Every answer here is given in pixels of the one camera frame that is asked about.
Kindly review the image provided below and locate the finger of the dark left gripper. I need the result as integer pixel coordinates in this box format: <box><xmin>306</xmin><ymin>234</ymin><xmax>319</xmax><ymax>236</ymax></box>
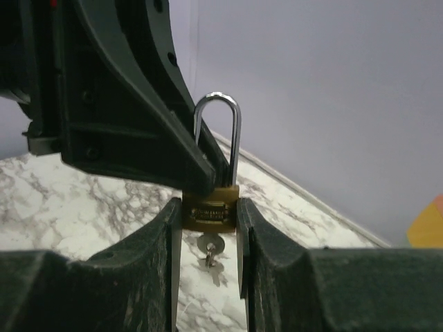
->
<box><xmin>114</xmin><ymin>1</ymin><xmax>228</xmax><ymax>189</ymax></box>
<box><xmin>60</xmin><ymin>1</ymin><xmax>217</xmax><ymax>194</ymax></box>

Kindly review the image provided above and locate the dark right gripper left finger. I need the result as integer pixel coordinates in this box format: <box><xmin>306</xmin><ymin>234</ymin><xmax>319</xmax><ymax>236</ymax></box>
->
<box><xmin>1</xmin><ymin>198</ymin><xmax>181</xmax><ymax>331</ymax></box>

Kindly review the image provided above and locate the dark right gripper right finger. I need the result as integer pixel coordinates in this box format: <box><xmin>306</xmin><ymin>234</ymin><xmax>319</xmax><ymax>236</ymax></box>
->
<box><xmin>237</xmin><ymin>199</ymin><xmax>442</xmax><ymax>331</ymax></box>

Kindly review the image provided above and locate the round pastel drawer cabinet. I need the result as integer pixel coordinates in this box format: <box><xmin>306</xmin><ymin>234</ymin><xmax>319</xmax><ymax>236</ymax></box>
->
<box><xmin>406</xmin><ymin>194</ymin><xmax>443</xmax><ymax>249</ymax></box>

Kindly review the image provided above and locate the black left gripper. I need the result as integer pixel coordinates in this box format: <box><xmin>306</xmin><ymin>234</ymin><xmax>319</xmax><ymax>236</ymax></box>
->
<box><xmin>1</xmin><ymin>1</ymin><xmax>75</xmax><ymax>156</ymax></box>

